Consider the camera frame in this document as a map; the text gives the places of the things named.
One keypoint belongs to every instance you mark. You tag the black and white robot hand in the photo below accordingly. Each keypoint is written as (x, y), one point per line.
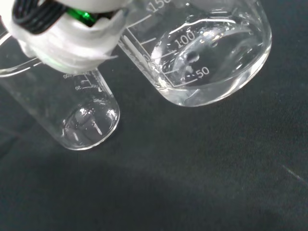
(72, 45)

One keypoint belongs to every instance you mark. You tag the black bench cloth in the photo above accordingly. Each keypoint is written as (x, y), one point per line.
(192, 168)

